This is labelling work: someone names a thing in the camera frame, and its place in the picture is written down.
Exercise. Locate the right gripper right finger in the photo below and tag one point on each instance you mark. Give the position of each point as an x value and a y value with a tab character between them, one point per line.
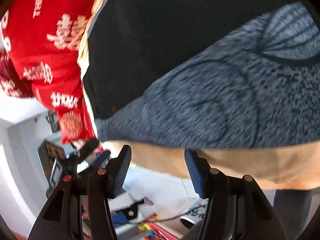
236	206

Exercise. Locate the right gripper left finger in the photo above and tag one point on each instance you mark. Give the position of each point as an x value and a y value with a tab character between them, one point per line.
61	216

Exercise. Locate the black pants with blue trim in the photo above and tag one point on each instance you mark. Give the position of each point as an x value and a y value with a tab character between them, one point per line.
200	75

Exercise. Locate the white patterned slipper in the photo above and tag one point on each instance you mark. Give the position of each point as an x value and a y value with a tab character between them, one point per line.
195	213

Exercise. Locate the operator grey trouser legs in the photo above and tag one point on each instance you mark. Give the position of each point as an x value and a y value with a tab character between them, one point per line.
292	209

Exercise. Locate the cream cloth on sofa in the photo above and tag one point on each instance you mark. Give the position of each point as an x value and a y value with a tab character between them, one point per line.
250	164

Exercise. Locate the red cushion at sofa end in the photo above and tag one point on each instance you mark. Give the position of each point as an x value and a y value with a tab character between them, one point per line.
11	84

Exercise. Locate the red sofa cover with characters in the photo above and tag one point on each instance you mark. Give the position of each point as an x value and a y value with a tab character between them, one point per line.
42	39

